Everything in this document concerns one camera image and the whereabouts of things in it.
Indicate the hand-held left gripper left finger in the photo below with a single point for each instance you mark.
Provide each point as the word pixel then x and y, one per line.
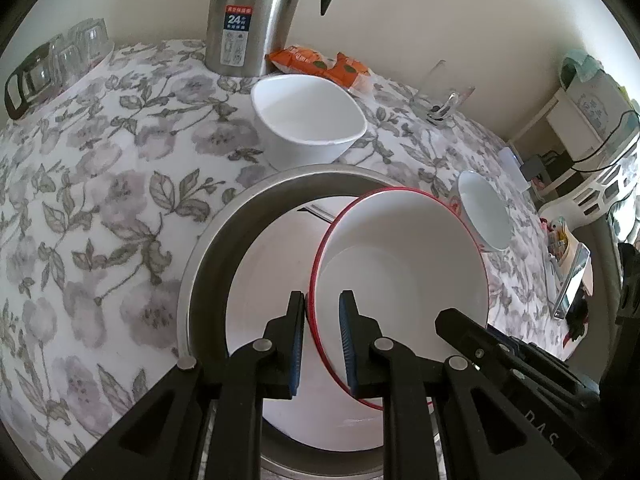
pixel 297 355

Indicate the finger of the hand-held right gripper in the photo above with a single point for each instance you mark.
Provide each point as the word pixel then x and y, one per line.
pixel 467 332
pixel 547 367

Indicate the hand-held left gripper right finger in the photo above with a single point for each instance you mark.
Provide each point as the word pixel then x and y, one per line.
pixel 346 355

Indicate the white plate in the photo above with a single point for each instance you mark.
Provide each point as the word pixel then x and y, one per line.
pixel 270 260

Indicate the strawberry print bowl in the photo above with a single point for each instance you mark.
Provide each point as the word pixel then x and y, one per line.
pixel 400 260

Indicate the stainless steel plate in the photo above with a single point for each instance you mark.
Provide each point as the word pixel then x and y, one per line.
pixel 220 240

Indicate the shiny metal tray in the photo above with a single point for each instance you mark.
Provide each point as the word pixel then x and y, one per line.
pixel 572 285

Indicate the small white bowl red print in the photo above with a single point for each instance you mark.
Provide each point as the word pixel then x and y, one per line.
pixel 484 212

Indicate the cream storage box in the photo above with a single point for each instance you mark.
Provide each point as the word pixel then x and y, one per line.
pixel 557 242

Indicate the white plastic chair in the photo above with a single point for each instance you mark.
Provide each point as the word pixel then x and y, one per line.
pixel 595 192

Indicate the clear glass mug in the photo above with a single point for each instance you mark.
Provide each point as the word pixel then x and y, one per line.
pixel 445 92

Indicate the plain white bowl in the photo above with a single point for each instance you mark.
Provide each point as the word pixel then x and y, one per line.
pixel 305 110

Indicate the floral tablecloth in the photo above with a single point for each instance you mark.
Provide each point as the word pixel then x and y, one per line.
pixel 100 185

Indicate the white shelf unit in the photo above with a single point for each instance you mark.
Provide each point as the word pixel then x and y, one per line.
pixel 590 100

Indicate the orange snack packet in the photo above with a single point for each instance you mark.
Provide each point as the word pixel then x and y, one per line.
pixel 300 59
pixel 352 72

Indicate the stainless steel thermos jug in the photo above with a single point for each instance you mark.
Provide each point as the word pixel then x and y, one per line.
pixel 250 5

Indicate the clear drinking glass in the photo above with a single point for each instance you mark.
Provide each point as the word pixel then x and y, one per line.
pixel 67 60
pixel 92 40

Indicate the glass coffee pot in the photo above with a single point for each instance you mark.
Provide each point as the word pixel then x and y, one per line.
pixel 30 80

